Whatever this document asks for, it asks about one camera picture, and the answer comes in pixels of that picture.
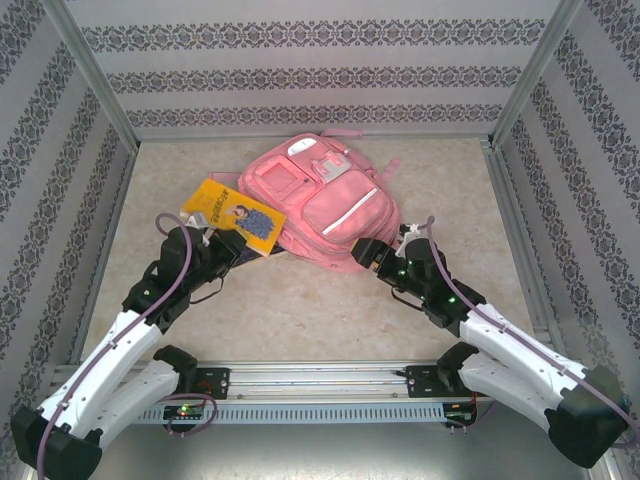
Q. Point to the yellow book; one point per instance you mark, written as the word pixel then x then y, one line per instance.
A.
pixel 220 205

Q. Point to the pink backpack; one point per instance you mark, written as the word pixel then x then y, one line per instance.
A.
pixel 330 200

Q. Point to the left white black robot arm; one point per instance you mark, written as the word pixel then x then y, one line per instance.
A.
pixel 100 370

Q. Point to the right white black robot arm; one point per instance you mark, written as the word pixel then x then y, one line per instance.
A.
pixel 510 345

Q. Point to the plain navy book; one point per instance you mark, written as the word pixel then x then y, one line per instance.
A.
pixel 255 257

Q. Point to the grey metal sheet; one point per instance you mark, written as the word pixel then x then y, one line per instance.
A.
pixel 320 455

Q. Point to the aluminium frame rail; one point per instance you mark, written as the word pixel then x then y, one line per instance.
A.
pixel 120 200
pixel 507 200
pixel 175 138

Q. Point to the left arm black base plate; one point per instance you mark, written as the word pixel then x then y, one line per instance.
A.
pixel 217 382

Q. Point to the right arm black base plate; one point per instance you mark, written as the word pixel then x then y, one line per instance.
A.
pixel 420 382

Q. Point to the aluminium mounting rail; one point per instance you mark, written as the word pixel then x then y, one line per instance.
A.
pixel 310 382

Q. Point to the aluminium corner post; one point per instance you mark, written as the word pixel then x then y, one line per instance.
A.
pixel 535 70
pixel 90 70

